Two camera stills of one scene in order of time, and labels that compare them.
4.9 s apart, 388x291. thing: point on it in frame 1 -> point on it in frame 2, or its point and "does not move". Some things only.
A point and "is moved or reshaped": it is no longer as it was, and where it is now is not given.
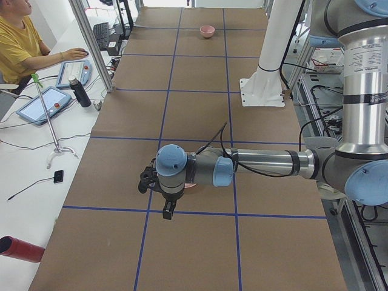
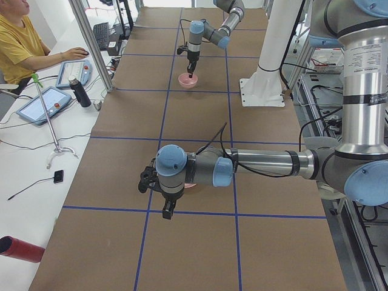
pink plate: x=189 y=185 does not move
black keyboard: x=100 y=31 does not move
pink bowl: x=207 y=31 is moved or reshaped
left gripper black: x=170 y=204 does not move
